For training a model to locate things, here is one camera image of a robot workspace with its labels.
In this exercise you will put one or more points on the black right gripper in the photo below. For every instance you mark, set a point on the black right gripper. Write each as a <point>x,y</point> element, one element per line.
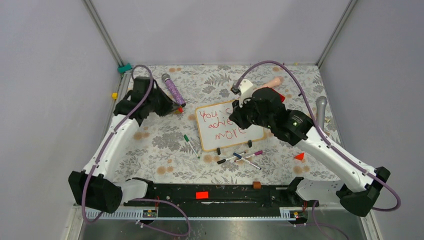
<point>237,115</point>

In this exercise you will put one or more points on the blue capped whiteboard marker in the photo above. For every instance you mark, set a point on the blue capped whiteboard marker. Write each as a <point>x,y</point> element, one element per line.
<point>248,162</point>

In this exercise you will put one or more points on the brown cylinder block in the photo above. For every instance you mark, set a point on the brown cylinder block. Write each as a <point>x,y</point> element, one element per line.
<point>256,185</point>

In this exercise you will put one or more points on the black capped whiteboard marker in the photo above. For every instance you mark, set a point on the black capped whiteboard marker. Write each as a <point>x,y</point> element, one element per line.
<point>234,157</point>

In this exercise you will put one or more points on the red tape label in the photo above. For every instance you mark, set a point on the red tape label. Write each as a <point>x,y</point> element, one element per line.
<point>201,195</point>

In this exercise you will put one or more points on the purple glitter toy microphone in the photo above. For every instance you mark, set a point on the purple glitter toy microphone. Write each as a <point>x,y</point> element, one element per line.
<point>173,89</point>

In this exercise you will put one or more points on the teal corner clamp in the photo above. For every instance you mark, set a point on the teal corner clamp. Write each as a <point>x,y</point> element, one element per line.
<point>123,69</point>

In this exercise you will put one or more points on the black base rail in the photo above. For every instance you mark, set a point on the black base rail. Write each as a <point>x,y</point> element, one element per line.
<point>225,201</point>

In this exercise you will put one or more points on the red rectangular plastic box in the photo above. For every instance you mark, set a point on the red rectangular plastic box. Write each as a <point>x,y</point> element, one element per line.
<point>282,97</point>

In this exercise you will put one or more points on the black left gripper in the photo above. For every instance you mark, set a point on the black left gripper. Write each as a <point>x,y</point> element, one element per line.
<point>169,107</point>

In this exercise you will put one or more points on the floral patterned table mat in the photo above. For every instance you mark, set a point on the floral patterned table mat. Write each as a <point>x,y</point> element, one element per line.
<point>158,151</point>

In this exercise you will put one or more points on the pink toy microphone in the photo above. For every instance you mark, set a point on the pink toy microphone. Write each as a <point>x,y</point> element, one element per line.
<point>275,82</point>

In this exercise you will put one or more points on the green capped whiteboard marker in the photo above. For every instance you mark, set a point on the green capped whiteboard marker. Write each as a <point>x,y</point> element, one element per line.
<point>186,138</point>

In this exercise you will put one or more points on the magenta capped whiteboard marker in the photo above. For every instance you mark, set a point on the magenta capped whiteboard marker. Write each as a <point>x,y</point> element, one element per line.
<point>260,152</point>

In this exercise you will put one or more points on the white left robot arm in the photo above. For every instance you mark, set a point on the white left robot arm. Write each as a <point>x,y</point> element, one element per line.
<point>93,186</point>

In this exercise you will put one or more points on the yellow framed whiteboard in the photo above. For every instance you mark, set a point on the yellow framed whiteboard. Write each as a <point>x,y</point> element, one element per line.
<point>216,130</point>

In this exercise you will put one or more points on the red triangular block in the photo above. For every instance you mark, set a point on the red triangular block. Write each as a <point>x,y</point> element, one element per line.
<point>300,157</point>

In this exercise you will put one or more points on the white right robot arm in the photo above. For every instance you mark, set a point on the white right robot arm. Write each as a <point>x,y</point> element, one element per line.
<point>359,184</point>

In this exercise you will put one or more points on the silver toy microphone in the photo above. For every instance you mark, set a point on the silver toy microphone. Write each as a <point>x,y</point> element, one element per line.
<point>321,104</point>

